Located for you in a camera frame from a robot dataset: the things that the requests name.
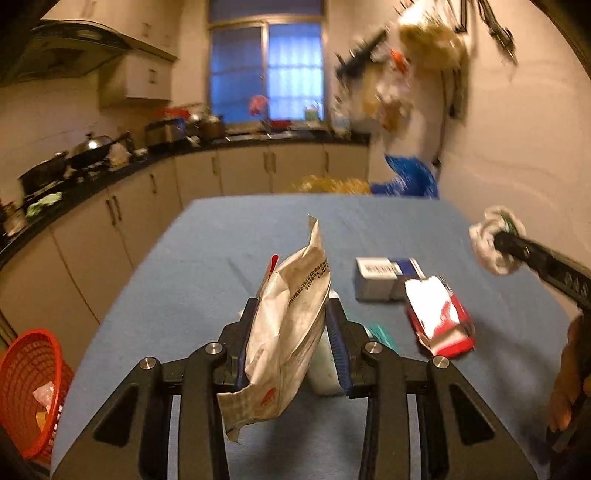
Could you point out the kitchen window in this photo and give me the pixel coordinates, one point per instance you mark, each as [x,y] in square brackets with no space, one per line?
[265,69]

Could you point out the yellow plastic bag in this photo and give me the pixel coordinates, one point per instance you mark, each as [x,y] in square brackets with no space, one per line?
[332,184]

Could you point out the beige wall cabinets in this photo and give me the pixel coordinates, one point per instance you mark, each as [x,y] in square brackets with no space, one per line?
[138,69]

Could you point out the white plastic bottle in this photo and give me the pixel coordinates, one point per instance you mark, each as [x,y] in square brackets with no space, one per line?
[323,369]

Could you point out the white tissue ball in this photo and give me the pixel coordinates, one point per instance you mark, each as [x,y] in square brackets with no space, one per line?
[485,249]

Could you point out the beige base cabinets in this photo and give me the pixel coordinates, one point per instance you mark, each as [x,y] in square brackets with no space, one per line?
[184,180]

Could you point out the blue tablecloth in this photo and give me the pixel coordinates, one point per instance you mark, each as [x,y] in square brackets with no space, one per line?
[184,277]

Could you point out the steel pot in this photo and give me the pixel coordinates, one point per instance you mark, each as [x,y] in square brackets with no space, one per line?
[211,128]

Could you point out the red plastic basket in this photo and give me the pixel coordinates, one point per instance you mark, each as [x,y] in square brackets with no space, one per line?
[27,369]

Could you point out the green cloth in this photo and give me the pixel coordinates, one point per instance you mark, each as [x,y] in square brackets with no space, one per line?
[44,204]

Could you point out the hanging cluster of plastic bags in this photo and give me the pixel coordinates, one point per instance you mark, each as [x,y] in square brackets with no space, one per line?
[401,78]

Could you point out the blue plastic bag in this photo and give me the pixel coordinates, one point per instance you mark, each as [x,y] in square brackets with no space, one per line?
[406,177]

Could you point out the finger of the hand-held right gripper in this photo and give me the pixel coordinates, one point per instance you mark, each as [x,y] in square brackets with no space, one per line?
[526,251]

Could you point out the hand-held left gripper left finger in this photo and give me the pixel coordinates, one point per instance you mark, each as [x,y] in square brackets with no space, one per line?
[233,364]

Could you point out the blue and white small box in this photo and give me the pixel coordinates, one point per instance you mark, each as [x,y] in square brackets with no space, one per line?
[378,281]

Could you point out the white foil snack bag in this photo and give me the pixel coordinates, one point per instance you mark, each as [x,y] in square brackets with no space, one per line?
[286,323]

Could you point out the hanging black utensil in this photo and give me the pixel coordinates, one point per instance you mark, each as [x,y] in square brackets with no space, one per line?
[498,30]

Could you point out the range hood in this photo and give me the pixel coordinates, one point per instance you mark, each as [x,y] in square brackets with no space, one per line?
[60,50]

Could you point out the pink plastic bag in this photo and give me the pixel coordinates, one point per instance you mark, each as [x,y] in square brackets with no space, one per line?
[258,105]

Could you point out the red and white carton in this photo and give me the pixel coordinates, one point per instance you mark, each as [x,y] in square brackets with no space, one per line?
[438,318]

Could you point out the wok with metal lid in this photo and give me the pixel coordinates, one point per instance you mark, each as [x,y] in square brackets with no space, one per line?
[92,150]

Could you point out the pink wrapper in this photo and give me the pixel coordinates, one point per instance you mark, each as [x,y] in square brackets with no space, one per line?
[45,394]

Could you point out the black kitchen countertop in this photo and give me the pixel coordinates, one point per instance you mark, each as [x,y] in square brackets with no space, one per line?
[152,154]

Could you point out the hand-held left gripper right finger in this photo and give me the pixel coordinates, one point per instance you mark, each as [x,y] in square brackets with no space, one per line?
[339,355]

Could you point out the metal countertop appliance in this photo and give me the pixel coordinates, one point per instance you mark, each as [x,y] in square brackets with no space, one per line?
[164,131]

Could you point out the black cooking pot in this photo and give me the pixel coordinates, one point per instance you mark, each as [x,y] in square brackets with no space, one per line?
[44,173]

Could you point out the person's right hand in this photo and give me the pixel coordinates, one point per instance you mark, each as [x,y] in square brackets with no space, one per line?
[572,369]

